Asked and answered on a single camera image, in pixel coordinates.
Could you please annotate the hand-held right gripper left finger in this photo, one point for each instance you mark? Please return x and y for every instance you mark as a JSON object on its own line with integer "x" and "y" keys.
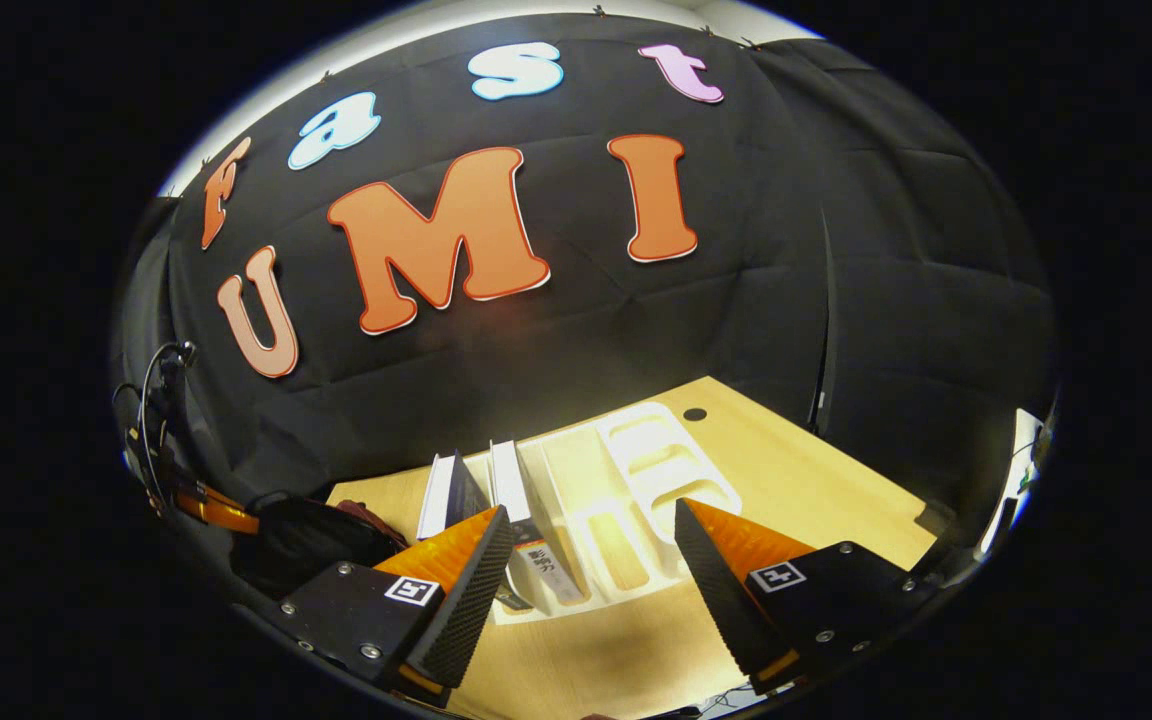
{"x": 466, "y": 610}

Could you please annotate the maroon schoolbag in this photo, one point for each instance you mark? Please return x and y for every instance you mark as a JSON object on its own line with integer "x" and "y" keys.
{"x": 316, "y": 545}

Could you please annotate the white computer monitor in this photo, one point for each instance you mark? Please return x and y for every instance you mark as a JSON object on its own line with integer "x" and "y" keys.
{"x": 1026, "y": 440}

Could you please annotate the portrait cover book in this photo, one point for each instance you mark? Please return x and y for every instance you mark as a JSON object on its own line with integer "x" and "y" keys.
{"x": 511, "y": 480}

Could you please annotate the white bookshelf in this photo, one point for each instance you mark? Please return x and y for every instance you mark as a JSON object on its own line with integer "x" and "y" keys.
{"x": 636, "y": 440}

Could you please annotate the blue cover book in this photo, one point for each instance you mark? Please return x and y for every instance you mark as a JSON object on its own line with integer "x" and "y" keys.
{"x": 436, "y": 495}

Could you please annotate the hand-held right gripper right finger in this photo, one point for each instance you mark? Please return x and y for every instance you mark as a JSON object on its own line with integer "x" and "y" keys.
{"x": 721, "y": 600}

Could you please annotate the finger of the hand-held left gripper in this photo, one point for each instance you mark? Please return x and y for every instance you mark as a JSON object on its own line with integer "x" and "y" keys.
{"x": 221, "y": 512}

